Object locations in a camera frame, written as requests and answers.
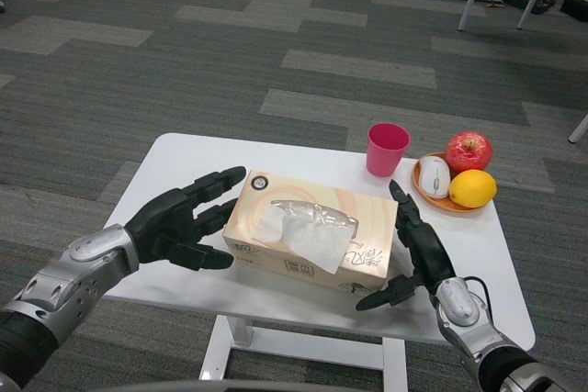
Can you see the white computer mouse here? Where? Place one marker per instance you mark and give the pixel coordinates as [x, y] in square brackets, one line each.
[434, 176]

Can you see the silver robot chest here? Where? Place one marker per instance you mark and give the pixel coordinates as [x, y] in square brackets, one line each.
[229, 387]

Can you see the red apple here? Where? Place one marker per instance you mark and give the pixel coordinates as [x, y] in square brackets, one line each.
[468, 153]

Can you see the orange plate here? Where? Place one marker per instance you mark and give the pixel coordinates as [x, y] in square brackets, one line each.
[441, 204]

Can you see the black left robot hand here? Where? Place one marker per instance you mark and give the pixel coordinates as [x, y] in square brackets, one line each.
[165, 227]

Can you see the wood-print tissue box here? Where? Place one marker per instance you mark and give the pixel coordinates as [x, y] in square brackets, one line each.
[275, 199]

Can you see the yellow lemon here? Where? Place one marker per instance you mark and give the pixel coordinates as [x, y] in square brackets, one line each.
[473, 190]

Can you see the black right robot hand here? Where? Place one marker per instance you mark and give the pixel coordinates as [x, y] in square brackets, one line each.
[427, 254]

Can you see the pink plastic cup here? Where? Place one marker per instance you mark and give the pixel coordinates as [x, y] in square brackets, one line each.
[383, 160]

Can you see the white table leg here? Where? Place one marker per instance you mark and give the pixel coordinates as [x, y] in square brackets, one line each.
[580, 128]

